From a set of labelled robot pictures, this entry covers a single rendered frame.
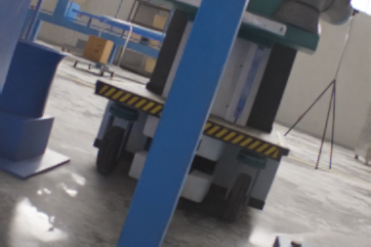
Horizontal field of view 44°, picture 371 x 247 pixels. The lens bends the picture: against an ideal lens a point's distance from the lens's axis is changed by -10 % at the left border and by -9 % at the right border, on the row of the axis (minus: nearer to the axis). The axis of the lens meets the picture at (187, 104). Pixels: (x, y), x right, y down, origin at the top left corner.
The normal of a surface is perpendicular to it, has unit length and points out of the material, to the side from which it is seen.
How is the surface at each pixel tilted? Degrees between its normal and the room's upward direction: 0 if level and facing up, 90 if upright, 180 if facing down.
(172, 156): 90
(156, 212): 90
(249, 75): 90
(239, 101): 90
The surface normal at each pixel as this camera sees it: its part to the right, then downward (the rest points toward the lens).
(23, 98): 0.54, 0.24
